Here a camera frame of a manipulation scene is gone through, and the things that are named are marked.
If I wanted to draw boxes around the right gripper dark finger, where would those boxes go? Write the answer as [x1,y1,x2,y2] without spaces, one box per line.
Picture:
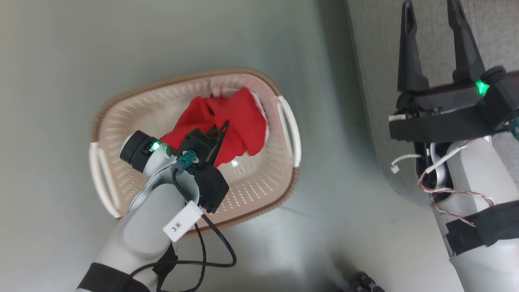
[446,0,486,85]
[397,0,430,92]

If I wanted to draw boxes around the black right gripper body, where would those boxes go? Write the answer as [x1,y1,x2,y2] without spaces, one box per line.
[388,66,519,143]

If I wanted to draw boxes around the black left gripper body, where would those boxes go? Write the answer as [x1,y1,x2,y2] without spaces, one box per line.
[178,128,230,215]

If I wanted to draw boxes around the red white clothing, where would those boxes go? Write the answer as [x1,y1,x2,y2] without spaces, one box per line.
[160,87,269,168]

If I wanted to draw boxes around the beige plastic laundry basket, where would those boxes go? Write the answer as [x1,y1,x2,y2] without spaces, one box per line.
[89,67,302,240]

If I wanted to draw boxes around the grey fabric sofa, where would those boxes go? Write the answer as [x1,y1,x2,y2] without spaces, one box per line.
[346,0,519,208]

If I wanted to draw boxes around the black ribbed object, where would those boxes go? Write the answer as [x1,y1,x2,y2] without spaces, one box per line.
[348,271,386,292]

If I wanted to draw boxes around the white paper cable tag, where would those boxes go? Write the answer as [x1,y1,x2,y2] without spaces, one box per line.
[163,200,204,243]

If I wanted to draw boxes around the red white thin wires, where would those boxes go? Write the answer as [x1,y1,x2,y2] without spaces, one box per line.
[390,140,496,228]

